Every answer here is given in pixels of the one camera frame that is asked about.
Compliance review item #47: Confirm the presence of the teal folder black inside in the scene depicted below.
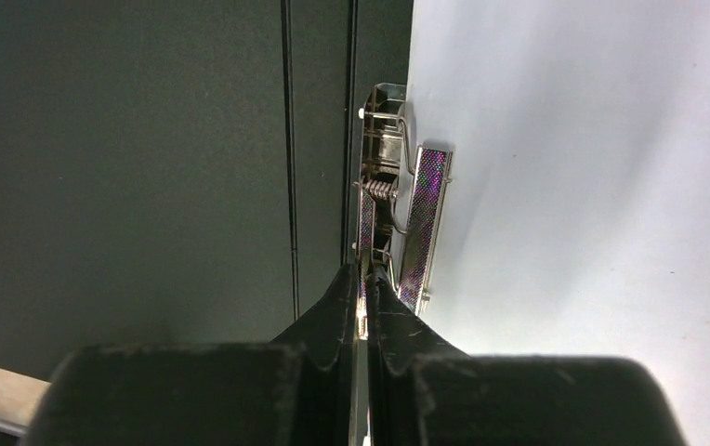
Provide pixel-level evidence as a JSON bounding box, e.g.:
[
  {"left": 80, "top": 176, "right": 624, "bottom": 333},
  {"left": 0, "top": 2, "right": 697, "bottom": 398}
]
[{"left": 0, "top": 1, "right": 413, "bottom": 379}]

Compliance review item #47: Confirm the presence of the metal folder clip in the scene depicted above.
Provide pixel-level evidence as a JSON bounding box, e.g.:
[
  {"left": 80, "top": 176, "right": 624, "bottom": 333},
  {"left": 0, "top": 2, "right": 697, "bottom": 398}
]
[{"left": 352, "top": 83, "right": 453, "bottom": 340}]

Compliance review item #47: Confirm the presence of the white paper sheet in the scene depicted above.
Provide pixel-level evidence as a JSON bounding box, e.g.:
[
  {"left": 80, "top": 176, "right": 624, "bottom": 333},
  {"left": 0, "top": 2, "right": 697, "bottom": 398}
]
[{"left": 407, "top": 1, "right": 710, "bottom": 445}]

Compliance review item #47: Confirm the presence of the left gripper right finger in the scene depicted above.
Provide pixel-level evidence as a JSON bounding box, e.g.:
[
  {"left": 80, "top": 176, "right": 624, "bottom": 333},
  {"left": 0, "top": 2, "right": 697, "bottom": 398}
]
[{"left": 365, "top": 268, "right": 685, "bottom": 445}]

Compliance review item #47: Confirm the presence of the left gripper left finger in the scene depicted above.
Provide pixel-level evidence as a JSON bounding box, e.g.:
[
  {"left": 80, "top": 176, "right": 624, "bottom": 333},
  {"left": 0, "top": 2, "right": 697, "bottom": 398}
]
[{"left": 22, "top": 264, "right": 360, "bottom": 445}]

